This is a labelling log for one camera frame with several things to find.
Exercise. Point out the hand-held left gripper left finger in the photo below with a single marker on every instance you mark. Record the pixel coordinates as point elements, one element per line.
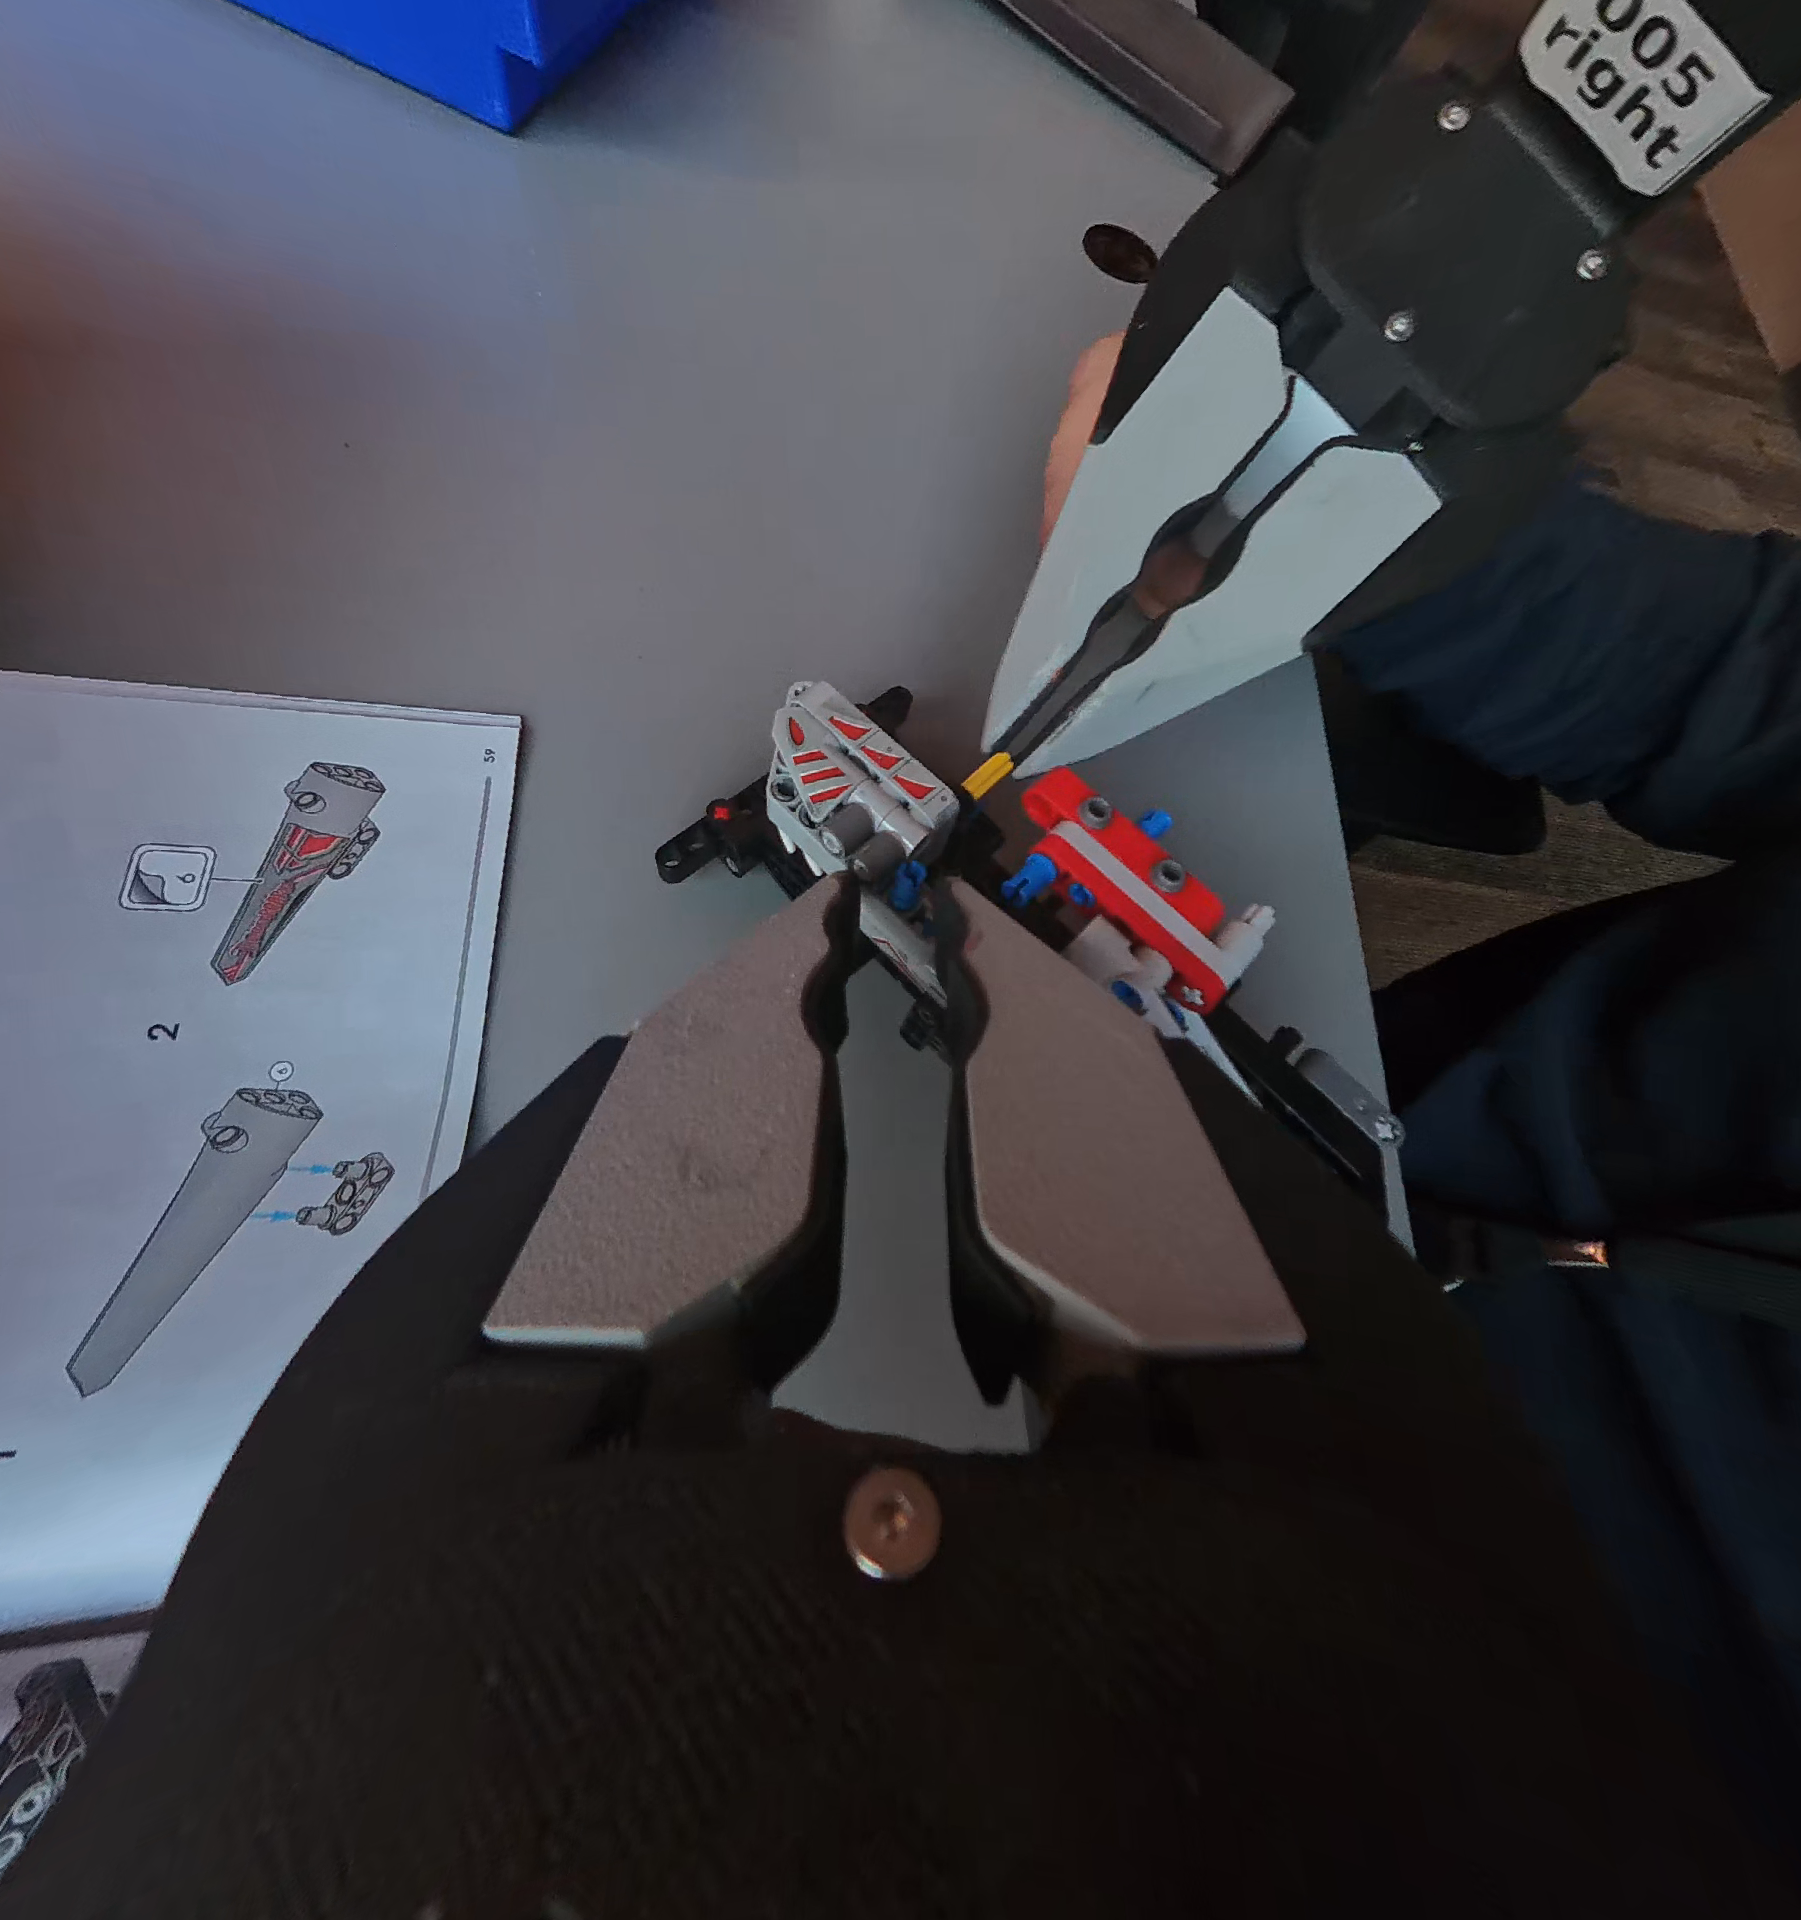
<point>689,1156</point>

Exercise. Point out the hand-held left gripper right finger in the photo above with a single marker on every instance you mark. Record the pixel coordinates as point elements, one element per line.
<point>1110,1170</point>

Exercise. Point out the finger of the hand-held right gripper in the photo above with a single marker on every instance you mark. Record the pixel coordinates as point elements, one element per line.
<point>1156,450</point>
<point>1291,585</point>

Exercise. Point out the yellow lego axle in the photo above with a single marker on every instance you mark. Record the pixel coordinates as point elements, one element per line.
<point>987,773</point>

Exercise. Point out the lego truck model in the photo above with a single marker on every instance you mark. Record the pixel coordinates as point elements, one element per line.
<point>855,781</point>

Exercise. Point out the person's right forearm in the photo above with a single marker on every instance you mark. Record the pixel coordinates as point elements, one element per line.
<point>1589,677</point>

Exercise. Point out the lego instruction booklet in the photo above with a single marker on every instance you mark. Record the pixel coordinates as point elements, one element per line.
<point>165,781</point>

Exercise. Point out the person's right hand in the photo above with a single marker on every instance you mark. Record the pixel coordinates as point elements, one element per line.
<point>1076,436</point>

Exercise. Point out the dark oval table grommet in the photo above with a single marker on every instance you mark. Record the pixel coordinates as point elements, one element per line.
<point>1119,252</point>

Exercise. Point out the brown cardboard box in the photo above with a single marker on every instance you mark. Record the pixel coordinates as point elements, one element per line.
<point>1794,256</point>

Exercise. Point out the grey metal bar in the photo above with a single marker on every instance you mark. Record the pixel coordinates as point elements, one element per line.
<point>1156,75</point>

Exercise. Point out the person's dark clothing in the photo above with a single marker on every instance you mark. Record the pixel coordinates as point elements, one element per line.
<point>1664,1351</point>

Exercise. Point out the blue plastic bin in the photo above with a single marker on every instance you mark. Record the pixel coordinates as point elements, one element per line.
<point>449,45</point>

